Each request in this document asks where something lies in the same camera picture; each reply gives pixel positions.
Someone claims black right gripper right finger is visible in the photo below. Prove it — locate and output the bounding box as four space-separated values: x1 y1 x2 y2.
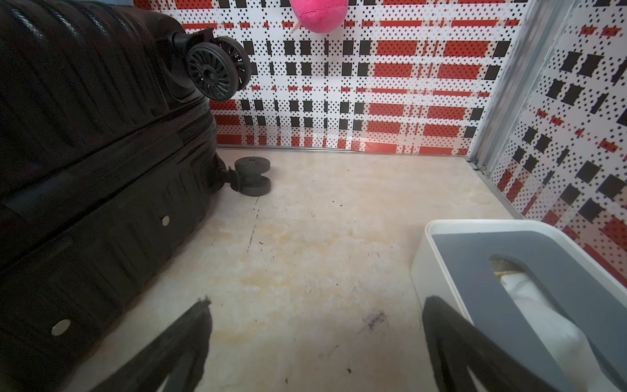
422 296 555 391

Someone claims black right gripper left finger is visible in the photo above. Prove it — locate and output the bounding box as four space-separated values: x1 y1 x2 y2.
93 297 212 391

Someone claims black hard-shell suitcase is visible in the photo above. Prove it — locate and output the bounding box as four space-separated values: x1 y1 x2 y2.
1 1 271 391

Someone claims white grey tissue box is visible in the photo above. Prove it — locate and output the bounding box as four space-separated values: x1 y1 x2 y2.
411 220 626 391

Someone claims pink-dressed hanging doll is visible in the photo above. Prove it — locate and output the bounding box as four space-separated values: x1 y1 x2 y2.
291 0 349 34

